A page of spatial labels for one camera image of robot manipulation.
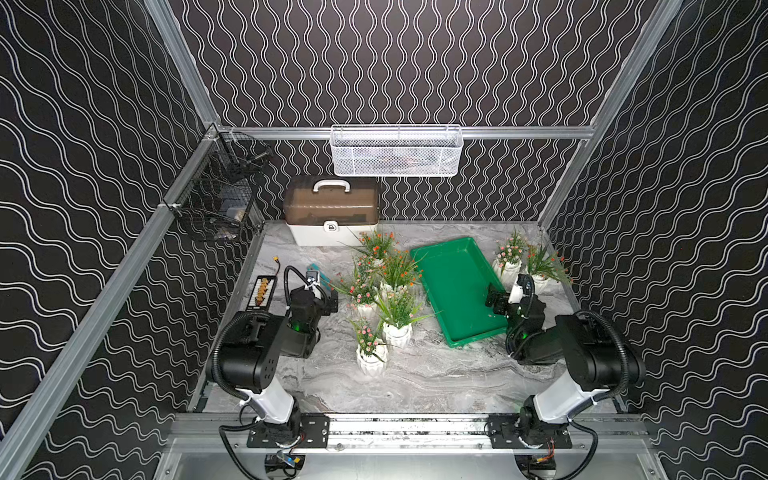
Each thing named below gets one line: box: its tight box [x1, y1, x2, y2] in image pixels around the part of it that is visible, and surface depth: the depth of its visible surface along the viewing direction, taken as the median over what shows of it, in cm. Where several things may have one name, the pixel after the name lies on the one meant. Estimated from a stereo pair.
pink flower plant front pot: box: [350, 317, 389, 377], surface depth 80 cm
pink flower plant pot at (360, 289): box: [330, 255, 379, 321], surface depth 91 cm
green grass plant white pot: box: [375, 288, 441, 348], surface depth 86 cm
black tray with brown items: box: [245, 275, 278, 312], surface depth 100 cm
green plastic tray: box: [410, 236, 508, 348], surface depth 105 cm
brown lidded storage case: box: [283, 176, 381, 247], surface depth 106 cm
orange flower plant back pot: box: [338, 230, 399, 269], surface depth 100 cm
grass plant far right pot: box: [527, 245, 575, 294], surface depth 97 cm
